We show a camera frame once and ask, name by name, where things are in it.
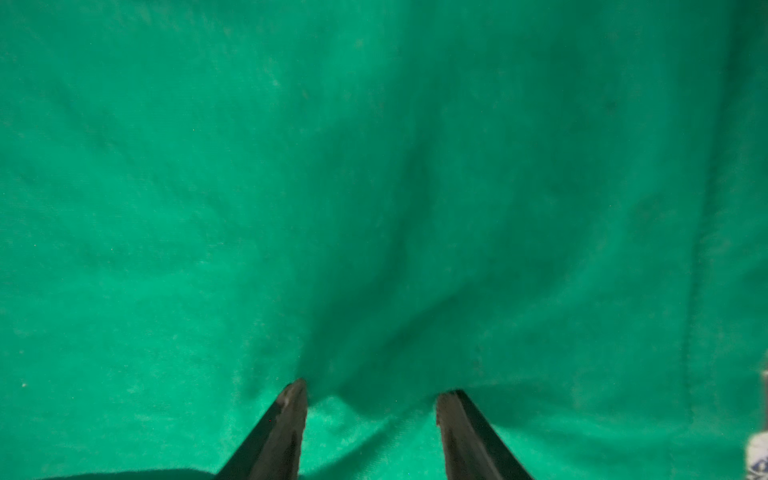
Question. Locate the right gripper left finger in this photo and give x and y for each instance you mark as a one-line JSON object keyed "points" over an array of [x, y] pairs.
{"points": [[272, 450]]}

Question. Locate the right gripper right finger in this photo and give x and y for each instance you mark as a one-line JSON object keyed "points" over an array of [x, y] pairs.
{"points": [[472, 448]]}

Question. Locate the green t-shirt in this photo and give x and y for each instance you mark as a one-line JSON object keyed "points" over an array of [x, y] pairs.
{"points": [[559, 207]]}

